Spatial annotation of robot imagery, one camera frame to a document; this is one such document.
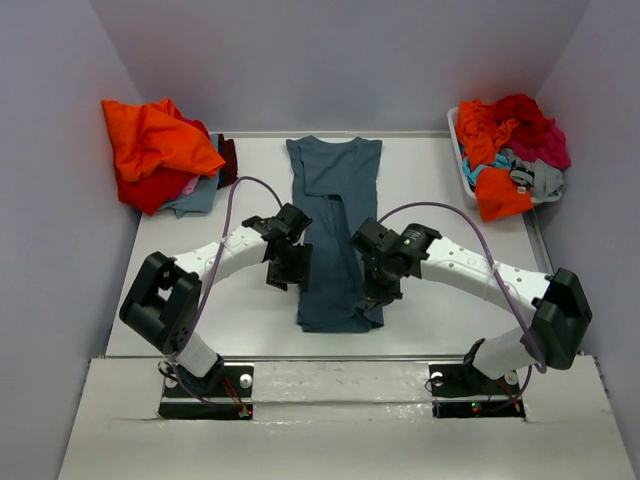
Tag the dark maroon folded t shirt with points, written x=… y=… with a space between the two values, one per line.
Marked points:
x=228 y=174

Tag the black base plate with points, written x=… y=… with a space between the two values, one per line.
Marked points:
x=225 y=396
x=459 y=392

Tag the grey crumpled t shirt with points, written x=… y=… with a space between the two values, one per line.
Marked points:
x=544 y=183

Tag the magenta crumpled t shirt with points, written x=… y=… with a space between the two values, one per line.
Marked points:
x=553 y=151

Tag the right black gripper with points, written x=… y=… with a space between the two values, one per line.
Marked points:
x=377 y=297

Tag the light blue folded t shirt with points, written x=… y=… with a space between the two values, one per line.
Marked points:
x=201 y=201

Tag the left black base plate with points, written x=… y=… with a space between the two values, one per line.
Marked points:
x=225 y=396

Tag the blue-grey t shirt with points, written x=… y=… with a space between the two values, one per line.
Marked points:
x=335 y=184

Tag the cyan crumpled t shirt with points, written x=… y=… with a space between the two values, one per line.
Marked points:
x=472 y=174

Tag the white perforated plastic basket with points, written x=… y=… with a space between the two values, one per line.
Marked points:
x=459 y=152

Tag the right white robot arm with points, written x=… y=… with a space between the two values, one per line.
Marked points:
x=551 y=310

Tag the red folded t shirt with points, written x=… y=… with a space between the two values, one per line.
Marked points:
x=149 y=194

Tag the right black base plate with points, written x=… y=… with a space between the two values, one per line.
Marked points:
x=459 y=392

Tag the red crumpled t shirt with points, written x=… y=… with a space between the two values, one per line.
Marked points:
x=530 y=124

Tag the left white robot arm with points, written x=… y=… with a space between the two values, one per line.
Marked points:
x=163 y=303

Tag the pink folded t shirt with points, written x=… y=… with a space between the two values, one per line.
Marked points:
x=191 y=185

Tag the orange folded t shirt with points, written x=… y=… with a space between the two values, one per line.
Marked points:
x=156 y=135

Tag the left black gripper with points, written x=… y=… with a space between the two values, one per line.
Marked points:
x=298 y=275

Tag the orange crumpled t shirt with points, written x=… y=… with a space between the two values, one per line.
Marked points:
x=482 y=137

